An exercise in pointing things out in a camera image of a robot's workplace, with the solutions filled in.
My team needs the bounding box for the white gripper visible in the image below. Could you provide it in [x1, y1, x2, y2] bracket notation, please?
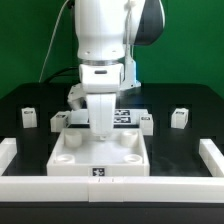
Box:
[79, 63, 124, 138]

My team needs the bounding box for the white square tabletop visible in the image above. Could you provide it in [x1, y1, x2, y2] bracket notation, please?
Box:
[46, 128, 150, 177]

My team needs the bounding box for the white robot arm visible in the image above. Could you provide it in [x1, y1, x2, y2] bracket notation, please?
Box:
[75, 0, 165, 137]

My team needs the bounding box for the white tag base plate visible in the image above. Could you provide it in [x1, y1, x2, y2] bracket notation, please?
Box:
[71, 109, 149, 126]

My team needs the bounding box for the black cable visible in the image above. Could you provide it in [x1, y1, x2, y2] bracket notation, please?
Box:
[43, 66, 80, 84]

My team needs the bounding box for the white cable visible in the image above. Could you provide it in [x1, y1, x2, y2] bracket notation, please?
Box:
[38, 0, 73, 84]

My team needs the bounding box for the white U-shaped fence wall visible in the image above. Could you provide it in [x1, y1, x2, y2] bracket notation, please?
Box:
[0, 138, 224, 203]

